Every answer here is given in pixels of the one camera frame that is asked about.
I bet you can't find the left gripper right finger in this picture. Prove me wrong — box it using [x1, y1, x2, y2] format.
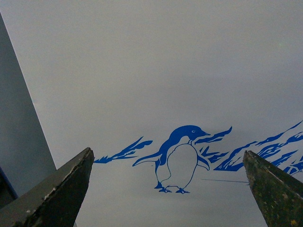
[243, 150, 303, 227]

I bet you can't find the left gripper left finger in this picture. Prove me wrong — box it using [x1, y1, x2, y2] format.
[0, 148, 94, 227]

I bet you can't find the white chest freezer blue rim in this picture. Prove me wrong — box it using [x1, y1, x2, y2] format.
[0, 0, 303, 227]

